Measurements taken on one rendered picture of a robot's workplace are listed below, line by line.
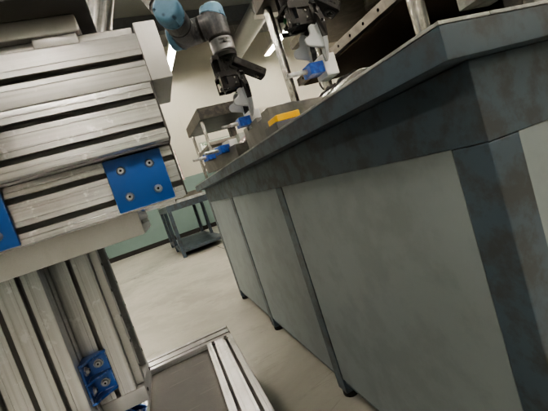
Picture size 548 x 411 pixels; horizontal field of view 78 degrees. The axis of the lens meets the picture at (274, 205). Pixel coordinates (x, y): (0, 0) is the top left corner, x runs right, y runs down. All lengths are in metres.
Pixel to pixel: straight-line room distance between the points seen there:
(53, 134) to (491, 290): 0.62
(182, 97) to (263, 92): 2.06
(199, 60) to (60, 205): 8.49
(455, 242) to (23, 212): 0.62
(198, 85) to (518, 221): 8.51
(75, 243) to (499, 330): 0.67
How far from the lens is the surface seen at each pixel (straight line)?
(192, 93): 8.69
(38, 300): 0.79
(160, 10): 1.09
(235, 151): 1.22
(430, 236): 0.55
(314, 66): 0.91
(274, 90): 9.32
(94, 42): 0.61
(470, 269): 0.52
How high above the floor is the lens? 0.71
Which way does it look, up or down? 5 degrees down
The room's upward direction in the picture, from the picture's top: 18 degrees counter-clockwise
